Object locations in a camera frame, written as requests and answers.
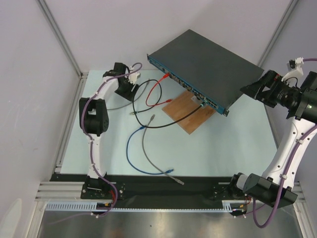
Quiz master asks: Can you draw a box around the blue ethernet cable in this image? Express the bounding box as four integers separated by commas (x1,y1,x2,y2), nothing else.
126,126,174,176

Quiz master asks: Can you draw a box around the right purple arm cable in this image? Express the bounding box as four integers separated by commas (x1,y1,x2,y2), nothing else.
234,57,317,228

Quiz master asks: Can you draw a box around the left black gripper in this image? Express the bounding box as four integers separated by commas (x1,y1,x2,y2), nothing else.
115,78,139,103

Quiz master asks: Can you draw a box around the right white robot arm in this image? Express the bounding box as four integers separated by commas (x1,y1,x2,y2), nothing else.
228,70,317,208

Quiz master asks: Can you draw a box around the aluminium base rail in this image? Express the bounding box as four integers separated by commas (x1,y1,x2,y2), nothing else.
34,180,86,202

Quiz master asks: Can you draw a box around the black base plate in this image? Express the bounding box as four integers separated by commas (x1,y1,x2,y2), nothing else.
50,174,249,210

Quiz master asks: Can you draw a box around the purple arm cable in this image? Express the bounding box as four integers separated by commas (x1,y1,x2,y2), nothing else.
234,57,317,228
83,62,143,219

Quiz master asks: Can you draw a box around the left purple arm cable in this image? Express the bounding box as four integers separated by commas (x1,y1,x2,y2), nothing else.
83,62,143,219

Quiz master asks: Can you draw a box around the long grey ethernet cable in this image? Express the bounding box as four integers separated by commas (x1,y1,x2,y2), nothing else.
142,114,185,185

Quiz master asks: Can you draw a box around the right aluminium frame post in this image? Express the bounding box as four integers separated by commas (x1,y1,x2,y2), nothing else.
257,0,299,67

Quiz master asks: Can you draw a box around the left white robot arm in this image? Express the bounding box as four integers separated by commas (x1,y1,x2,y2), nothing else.
79,62,142,181

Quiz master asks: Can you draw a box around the left aluminium frame post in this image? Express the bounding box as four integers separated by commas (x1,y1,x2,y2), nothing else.
36,0,84,79

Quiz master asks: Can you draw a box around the black ethernet cable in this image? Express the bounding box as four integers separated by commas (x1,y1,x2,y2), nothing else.
130,79,207,129

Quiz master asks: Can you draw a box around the black blue network switch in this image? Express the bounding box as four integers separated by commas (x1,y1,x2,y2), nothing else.
147,29,264,116

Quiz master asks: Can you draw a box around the red ethernet cable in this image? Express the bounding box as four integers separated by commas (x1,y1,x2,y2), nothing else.
146,72,172,107

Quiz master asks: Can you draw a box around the white slotted cable duct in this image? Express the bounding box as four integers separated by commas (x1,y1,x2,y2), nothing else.
46,201,119,212

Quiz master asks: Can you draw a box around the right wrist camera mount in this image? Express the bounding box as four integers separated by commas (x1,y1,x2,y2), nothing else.
281,57,304,82

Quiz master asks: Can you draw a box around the aluminium frame post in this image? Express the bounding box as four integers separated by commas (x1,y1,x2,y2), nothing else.
36,0,84,79
257,0,299,67

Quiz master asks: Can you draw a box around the wooden board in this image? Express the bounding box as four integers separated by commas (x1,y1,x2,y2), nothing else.
161,90,216,135

